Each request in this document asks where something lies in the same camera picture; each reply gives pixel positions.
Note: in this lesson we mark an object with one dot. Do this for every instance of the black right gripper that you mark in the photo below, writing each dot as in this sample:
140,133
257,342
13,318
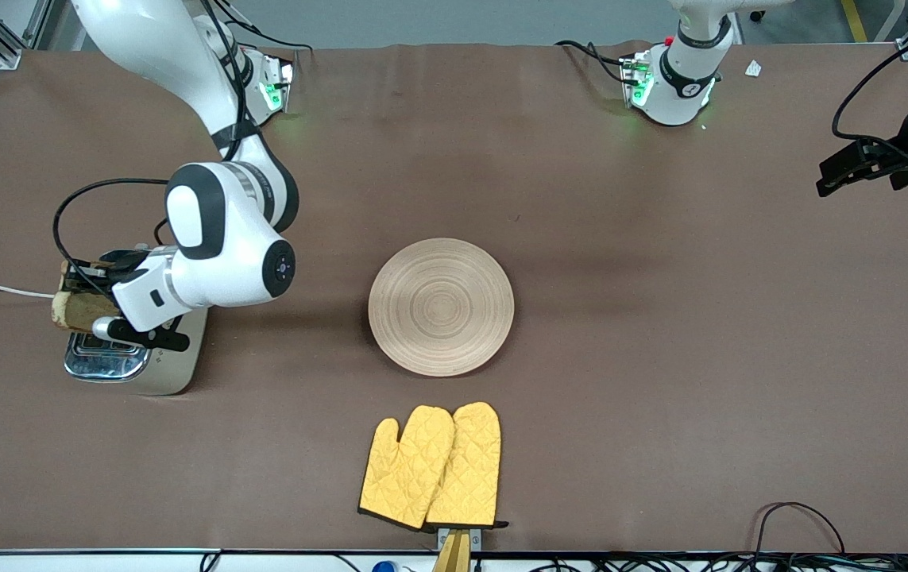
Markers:
121,261

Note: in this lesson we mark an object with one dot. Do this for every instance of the brown bread slice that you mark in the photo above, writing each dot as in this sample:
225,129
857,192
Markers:
76,314

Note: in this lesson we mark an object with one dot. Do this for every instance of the round wooden plate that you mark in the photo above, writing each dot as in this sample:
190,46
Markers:
442,306

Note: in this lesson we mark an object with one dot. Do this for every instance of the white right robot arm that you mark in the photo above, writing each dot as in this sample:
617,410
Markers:
223,254

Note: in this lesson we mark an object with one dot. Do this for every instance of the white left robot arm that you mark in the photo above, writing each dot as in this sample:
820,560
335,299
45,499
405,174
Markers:
680,87

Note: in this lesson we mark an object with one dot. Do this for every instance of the silver and beige toaster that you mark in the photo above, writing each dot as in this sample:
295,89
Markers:
175,373

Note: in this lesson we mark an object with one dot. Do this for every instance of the white paper scrap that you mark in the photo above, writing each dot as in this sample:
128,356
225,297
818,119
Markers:
753,68

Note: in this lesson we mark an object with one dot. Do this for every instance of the black caster wheel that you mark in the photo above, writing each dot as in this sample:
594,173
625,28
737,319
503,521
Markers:
757,15

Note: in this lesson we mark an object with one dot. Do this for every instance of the yellow quilted oven mitt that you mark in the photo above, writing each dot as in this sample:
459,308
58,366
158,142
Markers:
473,469
406,469

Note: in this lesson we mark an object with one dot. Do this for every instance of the blue round cap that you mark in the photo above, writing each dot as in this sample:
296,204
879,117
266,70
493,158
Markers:
384,567

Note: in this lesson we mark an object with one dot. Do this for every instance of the wooden clamp with grey bracket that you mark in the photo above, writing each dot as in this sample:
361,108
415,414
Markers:
454,552

